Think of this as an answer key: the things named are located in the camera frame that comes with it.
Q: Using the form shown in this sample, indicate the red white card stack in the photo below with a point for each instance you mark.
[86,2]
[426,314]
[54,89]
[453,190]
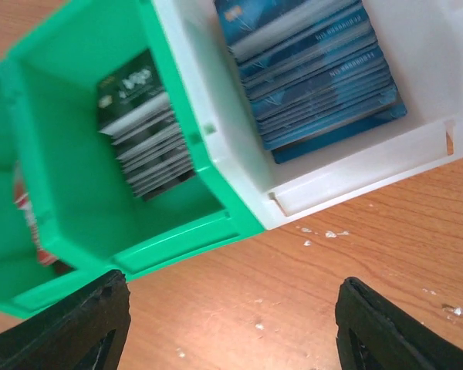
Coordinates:
[27,216]

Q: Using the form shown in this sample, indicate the black card stack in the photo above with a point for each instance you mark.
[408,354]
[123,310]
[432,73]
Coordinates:
[135,111]

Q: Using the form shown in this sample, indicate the blue card stack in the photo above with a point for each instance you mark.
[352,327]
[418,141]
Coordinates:
[313,72]

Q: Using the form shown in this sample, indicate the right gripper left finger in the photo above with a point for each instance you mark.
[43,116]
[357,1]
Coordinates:
[86,330]

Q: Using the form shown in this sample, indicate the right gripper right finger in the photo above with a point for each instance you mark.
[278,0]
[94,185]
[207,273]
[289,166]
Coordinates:
[374,333]

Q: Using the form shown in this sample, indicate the white bin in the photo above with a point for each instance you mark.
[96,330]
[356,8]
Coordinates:
[339,145]

